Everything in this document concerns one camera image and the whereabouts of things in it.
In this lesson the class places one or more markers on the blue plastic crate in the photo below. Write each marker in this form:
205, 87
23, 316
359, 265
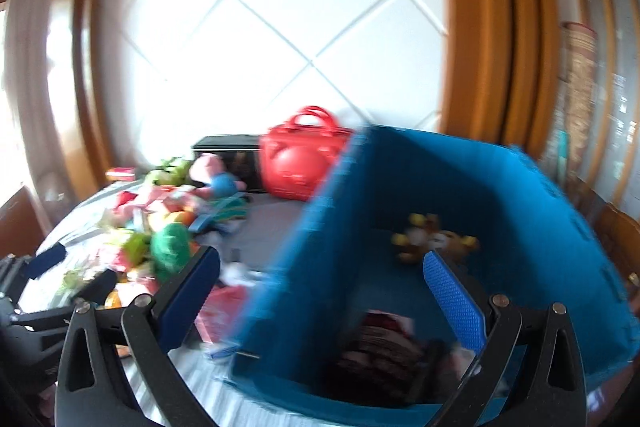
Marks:
525, 207

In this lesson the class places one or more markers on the brown bear plush toy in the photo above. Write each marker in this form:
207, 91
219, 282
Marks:
440, 242

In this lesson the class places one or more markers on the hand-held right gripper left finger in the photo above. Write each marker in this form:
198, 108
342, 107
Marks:
187, 302

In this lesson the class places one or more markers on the wooden frame glass partition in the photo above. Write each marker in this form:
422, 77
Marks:
615, 57

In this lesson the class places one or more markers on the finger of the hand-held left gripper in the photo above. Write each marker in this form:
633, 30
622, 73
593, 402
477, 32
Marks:
47, 259
95, 289

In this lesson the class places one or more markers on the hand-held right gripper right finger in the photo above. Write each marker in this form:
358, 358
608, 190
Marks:
455, 302

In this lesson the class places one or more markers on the red bear-face carry case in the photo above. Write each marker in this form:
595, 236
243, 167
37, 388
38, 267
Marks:
300, 167

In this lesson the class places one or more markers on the pink pig plush toy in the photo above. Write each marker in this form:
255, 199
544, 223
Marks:
210, 167

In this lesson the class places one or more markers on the light green frog plush toy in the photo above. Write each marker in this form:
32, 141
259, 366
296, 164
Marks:
167, 174

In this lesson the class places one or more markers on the black rectangular box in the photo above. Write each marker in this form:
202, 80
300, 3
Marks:
235, 147

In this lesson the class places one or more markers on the teal fringed plush toy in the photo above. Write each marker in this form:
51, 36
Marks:
225, 209

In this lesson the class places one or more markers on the beige curtain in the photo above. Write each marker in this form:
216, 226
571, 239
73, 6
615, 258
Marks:
30, 82

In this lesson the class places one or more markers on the dark red striped bundle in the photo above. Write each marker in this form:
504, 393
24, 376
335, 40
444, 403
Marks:
385, 347

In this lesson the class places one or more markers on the pink chips can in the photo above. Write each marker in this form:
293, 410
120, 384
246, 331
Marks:
120, 173

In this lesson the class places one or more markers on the dark green plush toy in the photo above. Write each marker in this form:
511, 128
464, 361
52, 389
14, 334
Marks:
170, 247

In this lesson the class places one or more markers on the blue white medicine box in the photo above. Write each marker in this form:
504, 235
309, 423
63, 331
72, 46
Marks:
222, 351

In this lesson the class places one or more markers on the rolled patterned carpet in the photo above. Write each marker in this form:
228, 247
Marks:
580, 82

